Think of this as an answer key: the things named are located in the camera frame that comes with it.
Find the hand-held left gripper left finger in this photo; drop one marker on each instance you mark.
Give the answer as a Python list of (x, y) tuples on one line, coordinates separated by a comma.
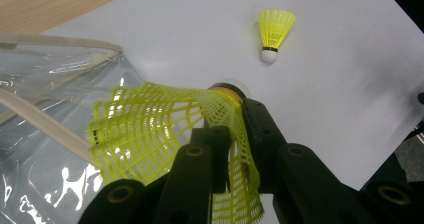
[(220, 157)]

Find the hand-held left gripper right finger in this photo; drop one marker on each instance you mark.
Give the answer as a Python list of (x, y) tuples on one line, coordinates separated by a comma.
[(265, 140)]

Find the yellow plastic shuttlecock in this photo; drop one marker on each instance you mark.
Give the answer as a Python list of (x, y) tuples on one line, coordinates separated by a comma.
[(275, 27), (213, 104)]

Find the transparent bag with beige trim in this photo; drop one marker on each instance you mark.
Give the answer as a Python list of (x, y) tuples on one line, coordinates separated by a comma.
[(40, 120)]

